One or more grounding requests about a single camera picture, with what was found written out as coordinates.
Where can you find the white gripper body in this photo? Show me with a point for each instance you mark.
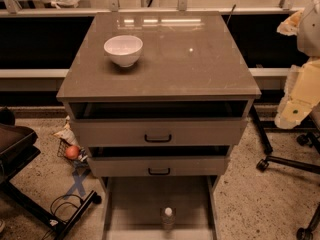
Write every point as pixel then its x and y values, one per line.
pixel 310 34

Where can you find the clear plastic water bottle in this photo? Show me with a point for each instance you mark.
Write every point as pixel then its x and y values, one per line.
pixel 168 218

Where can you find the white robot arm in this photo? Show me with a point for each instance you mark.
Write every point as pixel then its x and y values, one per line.
pixel 305 24

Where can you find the top grey drawer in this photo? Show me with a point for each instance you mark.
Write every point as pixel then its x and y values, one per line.
pixel 159 132

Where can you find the grey drawer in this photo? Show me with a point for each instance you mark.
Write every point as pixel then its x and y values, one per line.
pixel 159 132
pixel 159 161
pixel 133 208

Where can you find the grey drawer cabinet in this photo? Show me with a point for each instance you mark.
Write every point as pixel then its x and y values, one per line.
pixel 190 67

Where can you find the middle grey drawer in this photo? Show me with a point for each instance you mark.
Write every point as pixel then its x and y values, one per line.
pixel 159 161

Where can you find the bottom grey drawer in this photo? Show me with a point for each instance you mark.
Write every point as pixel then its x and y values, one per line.
pixel 133 208

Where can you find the white ceramic bowl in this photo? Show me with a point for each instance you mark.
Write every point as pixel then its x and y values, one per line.
pixel 123 50

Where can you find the crumpled snack bag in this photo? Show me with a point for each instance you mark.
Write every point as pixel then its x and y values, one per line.
pixel 67 134

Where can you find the red apple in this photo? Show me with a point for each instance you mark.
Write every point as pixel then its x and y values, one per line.
pixel 72 152

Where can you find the black chair left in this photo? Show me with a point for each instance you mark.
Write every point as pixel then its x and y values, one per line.
pixel 48 180

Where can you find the black wire basket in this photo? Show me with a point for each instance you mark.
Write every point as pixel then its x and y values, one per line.
pixel 80 162

